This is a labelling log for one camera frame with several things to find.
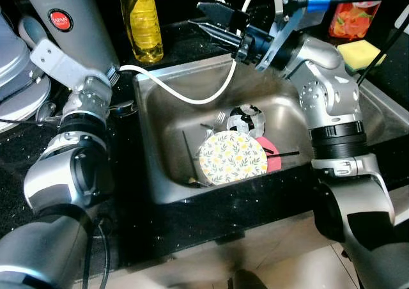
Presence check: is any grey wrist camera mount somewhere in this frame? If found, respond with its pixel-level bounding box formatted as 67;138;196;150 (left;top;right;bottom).
29;38;96;91
256;0;315;72

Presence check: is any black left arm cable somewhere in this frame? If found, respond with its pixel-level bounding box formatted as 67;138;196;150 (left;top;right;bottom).
82;214;114;289

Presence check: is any yellow dish soap bottle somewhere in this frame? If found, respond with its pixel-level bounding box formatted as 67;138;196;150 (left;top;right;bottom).
117;0;164;65

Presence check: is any black cable with blue tape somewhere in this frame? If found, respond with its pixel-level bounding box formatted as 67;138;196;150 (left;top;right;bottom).
291;0;409;86

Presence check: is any pink red plate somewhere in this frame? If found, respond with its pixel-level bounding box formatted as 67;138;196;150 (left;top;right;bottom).
254;136;282;173

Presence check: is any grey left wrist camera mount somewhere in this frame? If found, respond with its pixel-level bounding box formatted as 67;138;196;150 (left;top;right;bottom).
29;38;96;91

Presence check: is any black chopstick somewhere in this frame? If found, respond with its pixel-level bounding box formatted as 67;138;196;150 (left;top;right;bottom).
181;131;194;182
265;150;300;158

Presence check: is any lemon print round plate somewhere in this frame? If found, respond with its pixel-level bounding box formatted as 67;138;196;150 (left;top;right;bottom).
197;130;268;187

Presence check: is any red peach refill pouch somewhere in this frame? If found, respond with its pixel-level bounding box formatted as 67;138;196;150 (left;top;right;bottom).
328;0;391;41

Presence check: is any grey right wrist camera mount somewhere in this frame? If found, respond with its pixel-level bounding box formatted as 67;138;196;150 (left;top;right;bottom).
256;0;315;72

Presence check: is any yellow sponge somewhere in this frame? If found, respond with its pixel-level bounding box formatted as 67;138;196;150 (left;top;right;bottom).
336;39;388;72

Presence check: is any silver fork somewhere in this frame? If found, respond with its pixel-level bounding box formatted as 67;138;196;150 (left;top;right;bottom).
200;111;229;137

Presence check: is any black right robot foot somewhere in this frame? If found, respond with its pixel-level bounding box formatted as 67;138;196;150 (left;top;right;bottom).
230;269;270;289

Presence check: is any stainless steel sink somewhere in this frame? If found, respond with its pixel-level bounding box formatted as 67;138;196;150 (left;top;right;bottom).
133;49;409;207

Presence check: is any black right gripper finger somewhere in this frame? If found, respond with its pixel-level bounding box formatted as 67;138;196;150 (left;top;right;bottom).
197;1;247;33
190;22;243;50

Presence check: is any white cable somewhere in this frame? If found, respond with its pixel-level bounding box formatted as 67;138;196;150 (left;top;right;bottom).
118;0;264;105

